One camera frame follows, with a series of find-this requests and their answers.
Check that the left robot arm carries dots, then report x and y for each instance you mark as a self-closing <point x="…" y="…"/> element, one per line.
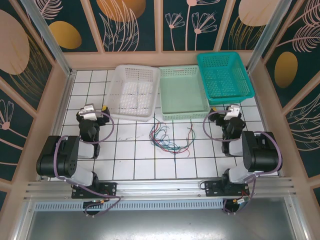
<point x="62" y="155"/>

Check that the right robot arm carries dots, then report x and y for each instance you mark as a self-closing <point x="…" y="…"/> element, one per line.
<point x="262" y="152"/>

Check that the white perforated plastic basket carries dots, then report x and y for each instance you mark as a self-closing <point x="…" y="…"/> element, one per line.
<point x="132" y="100"/>

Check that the teal plastic basket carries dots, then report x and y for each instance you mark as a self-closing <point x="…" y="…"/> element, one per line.
<point x="225" y="80"/>

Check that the light green plastic basket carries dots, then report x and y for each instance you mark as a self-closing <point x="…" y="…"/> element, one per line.
<point x="182" y="97"/>

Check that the yellow power connector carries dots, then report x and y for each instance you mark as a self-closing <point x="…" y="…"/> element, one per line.
<point x="102" y="201"/>
<point x="237" y="201"/>

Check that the grey metal panel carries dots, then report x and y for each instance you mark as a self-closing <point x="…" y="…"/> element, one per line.
<point x="160" y="225"/>

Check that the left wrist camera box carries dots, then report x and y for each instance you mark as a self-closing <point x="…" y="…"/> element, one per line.
<point x="89" y="112"/>

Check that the aluminium side rail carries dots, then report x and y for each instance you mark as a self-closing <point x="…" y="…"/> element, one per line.
<point x="64" y="100"/>

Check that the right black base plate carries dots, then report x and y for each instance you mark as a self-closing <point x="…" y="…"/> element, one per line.
<point x="215" y="188"/>

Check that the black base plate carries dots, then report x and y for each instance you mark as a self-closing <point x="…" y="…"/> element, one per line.
<point x="110" y="190"/>
<point x="215" y="188"/>

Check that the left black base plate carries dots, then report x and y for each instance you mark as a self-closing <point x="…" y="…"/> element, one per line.
<point x="110" y="190"/>

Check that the aluminium mounting rail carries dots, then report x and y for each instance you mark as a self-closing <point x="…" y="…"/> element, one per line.
<point x="160" y="188"/>

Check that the aluminium frame post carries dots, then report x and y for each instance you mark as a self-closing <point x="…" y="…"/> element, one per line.
<point x="269" y="32"/>
<point x="46" y="32"/>

